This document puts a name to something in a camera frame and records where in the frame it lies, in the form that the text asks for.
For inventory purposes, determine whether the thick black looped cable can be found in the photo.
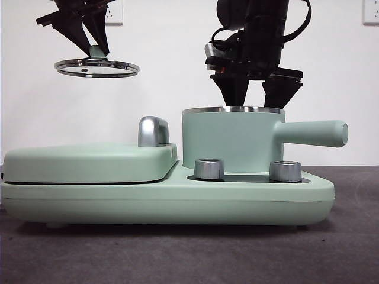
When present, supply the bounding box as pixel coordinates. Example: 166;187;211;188
282;0;313;42

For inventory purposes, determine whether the green pot with side handle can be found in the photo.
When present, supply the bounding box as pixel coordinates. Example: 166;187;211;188
181;105;349;175

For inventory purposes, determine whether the thin black cable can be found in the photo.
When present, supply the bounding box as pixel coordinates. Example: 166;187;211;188
211;26;237;50

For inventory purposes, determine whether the silver griddle cover handle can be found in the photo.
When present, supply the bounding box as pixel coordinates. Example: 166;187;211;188
138;116;171;147

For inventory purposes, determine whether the white wall socket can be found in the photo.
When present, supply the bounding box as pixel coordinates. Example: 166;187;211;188
104;0;124;25
363;0;379;25

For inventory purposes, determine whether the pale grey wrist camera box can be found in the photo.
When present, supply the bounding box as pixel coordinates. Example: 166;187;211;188
204;42;227;62

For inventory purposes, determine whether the silver control knob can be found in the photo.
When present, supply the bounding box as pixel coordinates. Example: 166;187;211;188
194;158;225;180
269;160;303;182

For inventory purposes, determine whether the glass pot lid green knob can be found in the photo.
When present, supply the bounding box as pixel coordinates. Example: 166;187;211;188
54;44;140;79

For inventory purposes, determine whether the green breakfast machine base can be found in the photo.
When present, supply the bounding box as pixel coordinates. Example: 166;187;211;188
0;166;336;230

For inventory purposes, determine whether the green griddle cover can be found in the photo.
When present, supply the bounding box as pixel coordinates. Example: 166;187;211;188
3;143;180;185

